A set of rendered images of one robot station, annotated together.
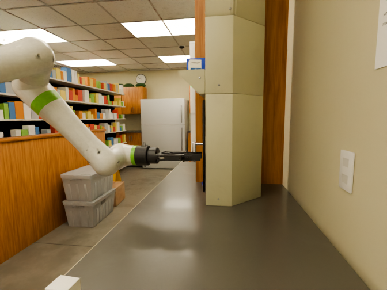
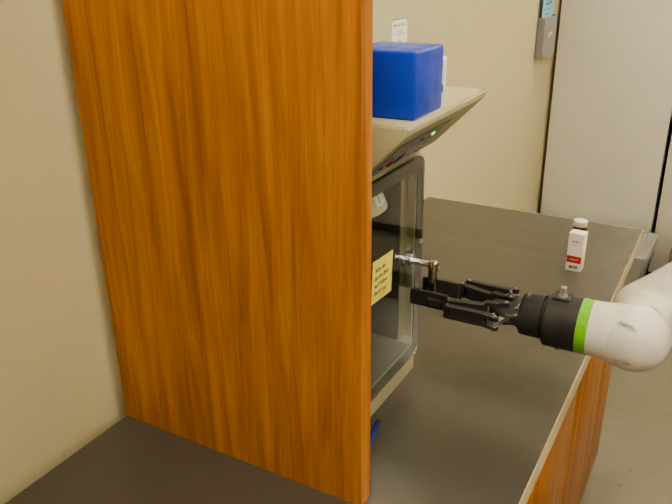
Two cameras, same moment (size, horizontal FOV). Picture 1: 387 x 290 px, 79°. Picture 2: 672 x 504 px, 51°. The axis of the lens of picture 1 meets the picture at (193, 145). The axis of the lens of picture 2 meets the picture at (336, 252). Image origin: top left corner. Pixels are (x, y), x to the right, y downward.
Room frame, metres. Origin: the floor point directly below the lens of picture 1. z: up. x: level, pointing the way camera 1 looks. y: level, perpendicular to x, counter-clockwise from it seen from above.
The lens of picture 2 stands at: (2.18, 0.27, 1.71)
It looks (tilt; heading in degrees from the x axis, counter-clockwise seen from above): 23 degrees down; 202
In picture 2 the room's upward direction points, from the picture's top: 1 degrees counter-clockwise
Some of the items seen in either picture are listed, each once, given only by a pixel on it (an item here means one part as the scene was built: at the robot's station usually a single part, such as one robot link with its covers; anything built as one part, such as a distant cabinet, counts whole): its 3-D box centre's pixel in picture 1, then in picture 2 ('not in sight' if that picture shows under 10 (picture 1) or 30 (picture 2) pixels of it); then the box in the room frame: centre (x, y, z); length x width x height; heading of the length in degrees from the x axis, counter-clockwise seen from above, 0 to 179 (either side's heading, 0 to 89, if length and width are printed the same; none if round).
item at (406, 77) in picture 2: (197, 69); (396, 79); (1.22, -0.03, 1.56); 0.10 x 0.10 x 0.09; 82
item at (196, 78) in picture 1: (196, 87); (415, 135); (1.15, -0.02, 1.46); 0.32 x 0.11 x 0.10; 172
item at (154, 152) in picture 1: (159, 155); (518, 311); (1.06, 0.15, 1.15); 0.09 x 0.08 x 0.07; 82
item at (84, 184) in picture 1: (90, 182); not in sight; (3.02, 1.35, 0.49); 0.60 x 0.42 x 0.33; 172
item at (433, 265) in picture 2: (197, 151); (424, 280); (1.04, -0.02, 1.17); 0.05 x 0.03 x 0.10; 82
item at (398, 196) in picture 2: (207, 143); (383, 287); (1.14, -0.06, 1.19); 0.30 x 0.01 x 0.40; 172
